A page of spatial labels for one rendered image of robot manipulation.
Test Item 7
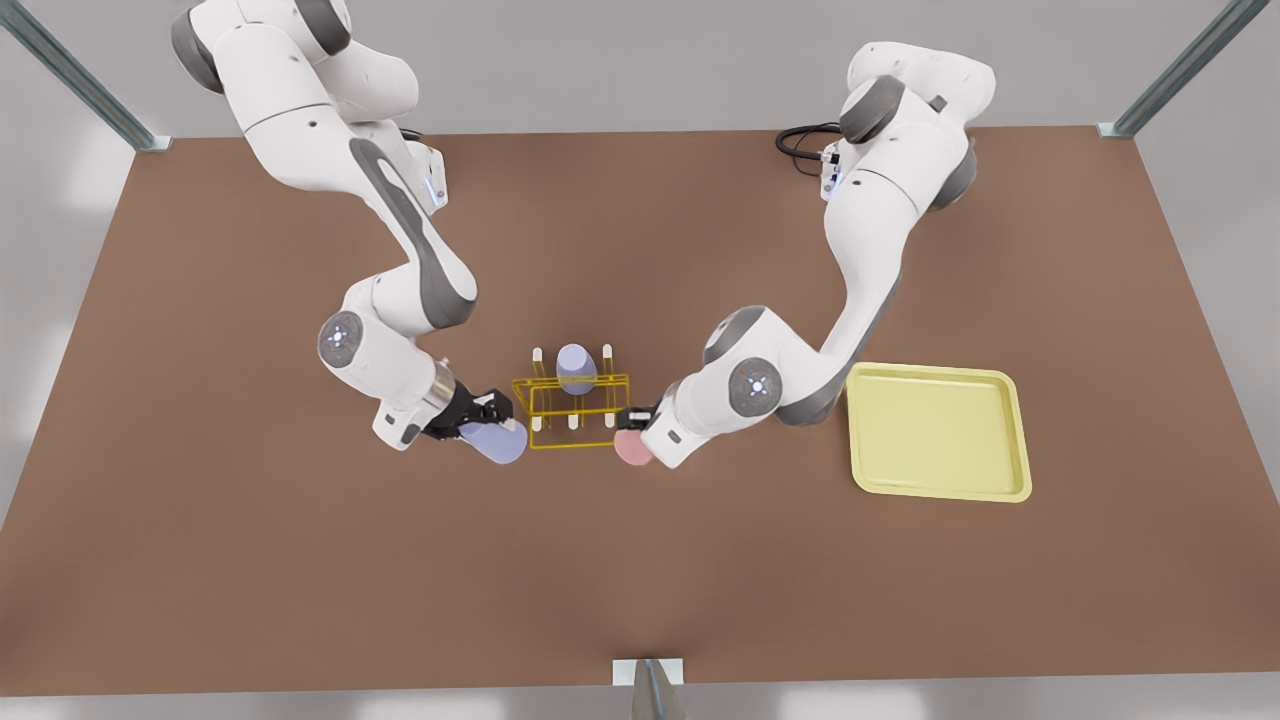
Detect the lavender cup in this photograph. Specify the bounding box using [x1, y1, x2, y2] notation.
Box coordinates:
[458, 419, 529, 466]
[556, 343, 599, 396]

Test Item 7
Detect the yellow square tray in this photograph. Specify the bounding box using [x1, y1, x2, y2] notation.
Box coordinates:
[845, 361, 1033, 504]

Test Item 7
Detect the yellow wire cup rack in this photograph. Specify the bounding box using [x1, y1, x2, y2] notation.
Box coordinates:
[512, 344, 632, 452]

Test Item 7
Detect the silver frame post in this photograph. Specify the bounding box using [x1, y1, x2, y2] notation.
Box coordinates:
[1097, 0, 1271, 139]
[0, 0, 173, 153]
[612, 658, 687, 720]

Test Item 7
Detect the black cable loop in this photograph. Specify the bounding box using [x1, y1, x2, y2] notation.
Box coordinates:
[775, 122, 844, 181]

